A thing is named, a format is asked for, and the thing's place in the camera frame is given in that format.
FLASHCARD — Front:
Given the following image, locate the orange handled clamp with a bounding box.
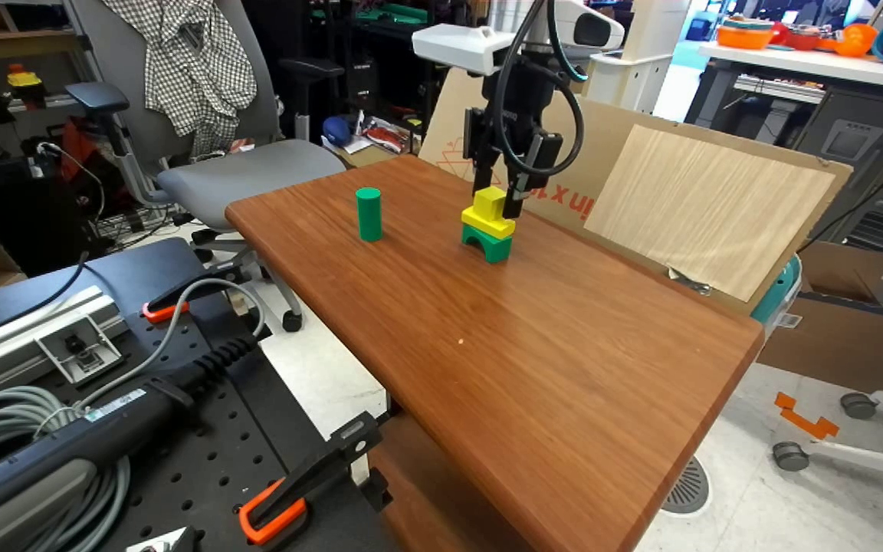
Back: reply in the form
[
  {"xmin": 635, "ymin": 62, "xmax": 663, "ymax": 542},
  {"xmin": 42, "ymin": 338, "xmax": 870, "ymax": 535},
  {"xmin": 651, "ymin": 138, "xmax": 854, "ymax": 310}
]
[
  {"xmin": 235, "ymin": 415, "xmax": 390, "ymax": 549},
  {"xmin": 141, "ymin": 294, "xmax": 190, "ymax": 326}
]

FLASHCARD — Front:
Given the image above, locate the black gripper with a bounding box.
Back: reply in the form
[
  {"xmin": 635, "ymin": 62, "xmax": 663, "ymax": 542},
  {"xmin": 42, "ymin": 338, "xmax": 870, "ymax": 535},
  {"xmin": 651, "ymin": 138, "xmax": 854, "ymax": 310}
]
[{"xmin": 463, "ymin": 62, "xmax": 562, "ymax": 222}]

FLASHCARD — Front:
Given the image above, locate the patterned cloth on chair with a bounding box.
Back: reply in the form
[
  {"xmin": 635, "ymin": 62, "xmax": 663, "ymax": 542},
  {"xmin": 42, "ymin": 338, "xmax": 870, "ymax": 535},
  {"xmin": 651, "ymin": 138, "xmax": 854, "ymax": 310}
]
[{"xmin": 100, "ymin": 0, "xmax": 257, "ymax": 155}]

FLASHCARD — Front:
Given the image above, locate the light plywood panel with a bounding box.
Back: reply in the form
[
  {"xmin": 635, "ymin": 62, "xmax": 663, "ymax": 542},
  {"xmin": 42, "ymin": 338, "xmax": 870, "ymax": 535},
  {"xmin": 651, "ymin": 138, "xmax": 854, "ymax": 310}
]
[{"xmin": 587, "ymin": 125, "xmax": 849, "ymax": 304}]

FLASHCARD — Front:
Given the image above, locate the yellow arch building block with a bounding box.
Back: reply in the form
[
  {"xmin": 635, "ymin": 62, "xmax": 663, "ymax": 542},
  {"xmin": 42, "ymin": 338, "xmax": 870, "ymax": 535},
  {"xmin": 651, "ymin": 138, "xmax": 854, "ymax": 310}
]
[{"xmin": 459, "ymin": 205, "xmax": 516, "ymax": 240}]

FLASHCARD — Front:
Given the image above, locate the black corrugated cable hose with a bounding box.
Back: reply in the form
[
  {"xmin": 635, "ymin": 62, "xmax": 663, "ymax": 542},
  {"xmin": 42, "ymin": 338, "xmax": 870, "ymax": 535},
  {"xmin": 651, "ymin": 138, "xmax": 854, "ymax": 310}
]
[{"xmin": 0, "ymin": 333, "xmax": 260, "ymax": 535}]

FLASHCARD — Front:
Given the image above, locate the large cardboard box sheet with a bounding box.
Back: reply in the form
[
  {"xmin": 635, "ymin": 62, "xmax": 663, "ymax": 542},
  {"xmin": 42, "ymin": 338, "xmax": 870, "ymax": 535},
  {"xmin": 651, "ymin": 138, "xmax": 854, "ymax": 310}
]
[{"xmin": 416, "ymin": 66, "xmax": 860, "ymax": 322}]

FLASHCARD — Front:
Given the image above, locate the yellow cube building block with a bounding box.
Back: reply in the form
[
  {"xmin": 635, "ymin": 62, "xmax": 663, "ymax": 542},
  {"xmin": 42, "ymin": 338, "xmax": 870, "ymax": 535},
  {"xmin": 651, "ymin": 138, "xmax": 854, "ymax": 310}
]
[{"xmin": 473, "ymin": 186, "xmax": 507, "ymax": 219}]

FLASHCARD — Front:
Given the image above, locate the green arch building block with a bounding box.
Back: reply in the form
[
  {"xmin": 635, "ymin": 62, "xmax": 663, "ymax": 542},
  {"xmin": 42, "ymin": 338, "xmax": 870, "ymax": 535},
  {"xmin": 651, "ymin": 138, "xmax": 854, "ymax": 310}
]
[{"xmin": 463, "ymin": 226, "xmax": 512, "ymax": 264}]

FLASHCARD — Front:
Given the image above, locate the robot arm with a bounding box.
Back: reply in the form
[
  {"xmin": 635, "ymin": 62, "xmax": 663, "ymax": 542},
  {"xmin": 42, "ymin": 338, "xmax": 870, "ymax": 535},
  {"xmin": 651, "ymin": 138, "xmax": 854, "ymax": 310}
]
[{"xmin": 463, "ymin": 0, "xmax": 626, "ymax": 222}]

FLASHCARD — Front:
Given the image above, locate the green cylinder block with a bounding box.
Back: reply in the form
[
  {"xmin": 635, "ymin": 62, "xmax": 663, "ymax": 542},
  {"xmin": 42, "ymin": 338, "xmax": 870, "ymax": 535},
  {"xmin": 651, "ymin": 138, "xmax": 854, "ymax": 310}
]
[{"xmin": 355, "ymin": 186, "xmax": 382, "ymax": 243}]

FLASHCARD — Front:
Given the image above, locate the grey office chair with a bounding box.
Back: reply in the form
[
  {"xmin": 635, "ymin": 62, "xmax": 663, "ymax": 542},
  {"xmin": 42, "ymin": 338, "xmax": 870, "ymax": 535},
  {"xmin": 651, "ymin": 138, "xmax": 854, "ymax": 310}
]
[{"xmin": 64, "ymin": 0, "xmax": 344, "ymax": 226}]

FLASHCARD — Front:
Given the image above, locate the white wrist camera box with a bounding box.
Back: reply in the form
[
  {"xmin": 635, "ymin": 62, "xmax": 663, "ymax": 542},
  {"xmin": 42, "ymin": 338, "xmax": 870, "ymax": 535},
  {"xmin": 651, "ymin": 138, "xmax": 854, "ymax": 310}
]
[{"xmin": 412, "ymin": 25, "xmax": 512, "ymax": 77}]

